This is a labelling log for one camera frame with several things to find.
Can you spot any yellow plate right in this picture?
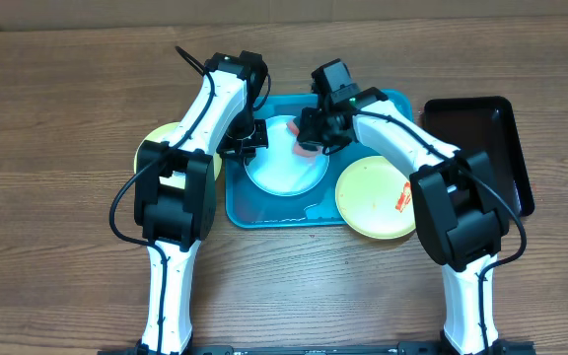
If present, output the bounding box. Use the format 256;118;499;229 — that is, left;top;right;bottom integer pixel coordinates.
335;156;415;240

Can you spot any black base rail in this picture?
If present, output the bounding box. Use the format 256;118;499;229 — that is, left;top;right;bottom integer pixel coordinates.
97;340;536;355

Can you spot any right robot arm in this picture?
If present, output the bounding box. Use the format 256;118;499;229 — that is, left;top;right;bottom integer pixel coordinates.
293;99;514;354

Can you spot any green-rimmed plate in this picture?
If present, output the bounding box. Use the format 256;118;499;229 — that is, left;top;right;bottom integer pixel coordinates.
133;121;224;191

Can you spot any light blue plate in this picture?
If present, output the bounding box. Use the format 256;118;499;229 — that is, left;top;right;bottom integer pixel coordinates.
245;115;329;196

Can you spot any teal plastic tray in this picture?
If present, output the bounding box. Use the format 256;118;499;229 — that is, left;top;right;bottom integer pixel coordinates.
224;89;414;229

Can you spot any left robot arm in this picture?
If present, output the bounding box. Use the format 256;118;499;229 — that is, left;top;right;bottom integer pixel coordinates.
132;69;270;354

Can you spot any red sponge with green scourer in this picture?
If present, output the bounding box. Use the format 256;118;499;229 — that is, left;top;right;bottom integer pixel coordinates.
287;119;321;158

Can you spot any black plastic tray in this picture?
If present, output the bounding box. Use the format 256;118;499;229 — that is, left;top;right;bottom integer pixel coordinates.
422;96;535;217

